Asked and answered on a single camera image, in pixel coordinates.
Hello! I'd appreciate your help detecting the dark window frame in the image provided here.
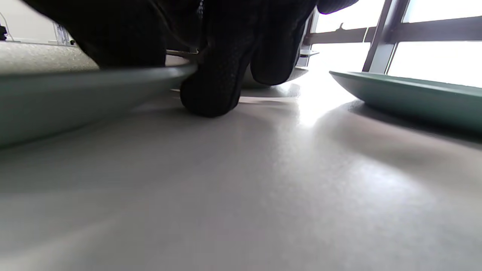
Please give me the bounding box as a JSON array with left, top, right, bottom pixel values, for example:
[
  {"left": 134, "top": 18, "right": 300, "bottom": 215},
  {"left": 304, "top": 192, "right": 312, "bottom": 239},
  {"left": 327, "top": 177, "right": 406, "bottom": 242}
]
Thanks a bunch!
[{"left": 300, "top": 0, "right": 482, "bottom": 74}]

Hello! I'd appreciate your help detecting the person's right hand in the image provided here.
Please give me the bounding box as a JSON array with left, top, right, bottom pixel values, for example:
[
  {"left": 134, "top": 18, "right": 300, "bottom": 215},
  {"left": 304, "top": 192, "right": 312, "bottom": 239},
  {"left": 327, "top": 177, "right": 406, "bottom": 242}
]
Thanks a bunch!
[{"left": 22, "top": 0, "right": 359, "bottom": 117}]

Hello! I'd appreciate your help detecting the grey white plate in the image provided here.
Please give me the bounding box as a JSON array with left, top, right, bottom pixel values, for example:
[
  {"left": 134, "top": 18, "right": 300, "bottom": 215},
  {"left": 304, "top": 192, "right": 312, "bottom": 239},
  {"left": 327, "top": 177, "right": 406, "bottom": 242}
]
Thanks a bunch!
[{"left": 241, "top": 65, "right": 309, "bottom": 90}]

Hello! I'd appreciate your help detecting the green plate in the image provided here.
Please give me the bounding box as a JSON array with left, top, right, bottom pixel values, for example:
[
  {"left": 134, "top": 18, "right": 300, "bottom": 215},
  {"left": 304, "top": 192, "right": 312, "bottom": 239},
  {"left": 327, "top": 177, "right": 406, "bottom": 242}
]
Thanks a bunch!
[
  {"left": 329, "top": 70, "right": 482, "bottom": 133},
  {"left": 0, "top": 55, "right": 199, "bottom": 148}
]

